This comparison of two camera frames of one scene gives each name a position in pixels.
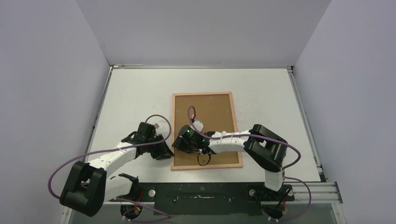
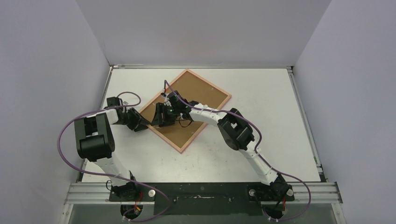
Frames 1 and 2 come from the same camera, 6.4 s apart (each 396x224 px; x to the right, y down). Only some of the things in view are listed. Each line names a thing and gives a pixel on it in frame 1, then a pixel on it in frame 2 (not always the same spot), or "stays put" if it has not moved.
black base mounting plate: [207, 199] stays put
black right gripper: [180, 143] → [164, 115]
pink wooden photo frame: [207, 166] → [191, 87]
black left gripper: [163, 152] → [138, 120]
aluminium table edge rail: [290, 69] stays put
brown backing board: [215, 112] → [191, 88]
